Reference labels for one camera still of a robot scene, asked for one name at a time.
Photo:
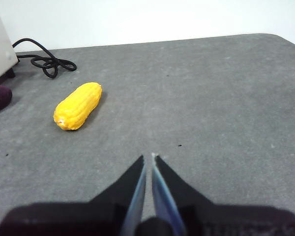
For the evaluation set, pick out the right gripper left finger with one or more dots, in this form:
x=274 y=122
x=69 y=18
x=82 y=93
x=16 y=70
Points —
x=100 y=211

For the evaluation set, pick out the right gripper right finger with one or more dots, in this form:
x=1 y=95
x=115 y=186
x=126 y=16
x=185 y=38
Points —
x=199 y=216

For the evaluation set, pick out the cream white toaster oven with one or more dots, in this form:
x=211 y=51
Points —
x=0 y=49

